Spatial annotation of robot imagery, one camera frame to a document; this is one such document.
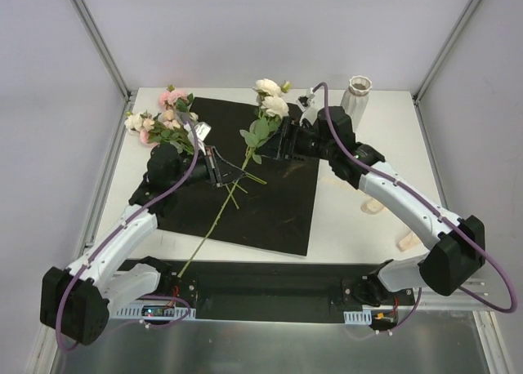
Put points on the white cable duct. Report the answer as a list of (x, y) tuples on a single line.
[(367, 317), (153, 312)]

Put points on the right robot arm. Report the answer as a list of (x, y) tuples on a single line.
[(454, 244)]

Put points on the aluminium frame post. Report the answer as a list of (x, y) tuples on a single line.
[(103, 51), (451, 40)]

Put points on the white rose stem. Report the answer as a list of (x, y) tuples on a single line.
[(270, 112)]

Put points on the black wrapping paper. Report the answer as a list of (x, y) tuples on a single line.
[(275, 216)]

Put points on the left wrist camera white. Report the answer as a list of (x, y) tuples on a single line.
[(197, 131)]

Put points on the left aluminium frame post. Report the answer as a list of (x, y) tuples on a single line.
[(103, 51)]

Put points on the white ribbed vase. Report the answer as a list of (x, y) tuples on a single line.
[(355, 99)]

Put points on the pink white flower bouquet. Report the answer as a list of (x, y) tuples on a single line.
[(171, 125)]

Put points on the right white cable duct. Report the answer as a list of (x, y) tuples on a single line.
[(367, 317)]

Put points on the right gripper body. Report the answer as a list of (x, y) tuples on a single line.
[(288, 141)]

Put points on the right aluminium frame post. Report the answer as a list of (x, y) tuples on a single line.
[(451, 40)]

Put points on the cream printed ribbon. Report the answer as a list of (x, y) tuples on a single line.
[(406, 239)]

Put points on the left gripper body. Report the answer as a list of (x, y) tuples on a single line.
[(215, 166)]

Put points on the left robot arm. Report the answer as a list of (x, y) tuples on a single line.
[(78, 300)]

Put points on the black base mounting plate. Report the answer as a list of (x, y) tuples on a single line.
[(282, 292)]

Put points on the left white cable duct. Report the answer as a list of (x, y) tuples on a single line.
[(153, 312)]

